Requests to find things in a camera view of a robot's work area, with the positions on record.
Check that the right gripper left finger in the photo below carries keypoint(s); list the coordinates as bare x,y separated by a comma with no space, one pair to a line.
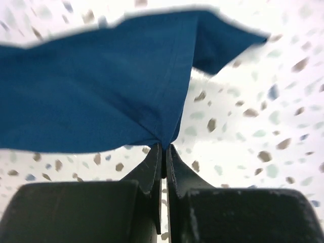
127,210

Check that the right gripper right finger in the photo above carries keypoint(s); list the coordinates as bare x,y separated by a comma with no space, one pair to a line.
200,212

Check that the blue t shirt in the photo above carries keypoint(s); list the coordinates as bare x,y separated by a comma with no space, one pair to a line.
106,88

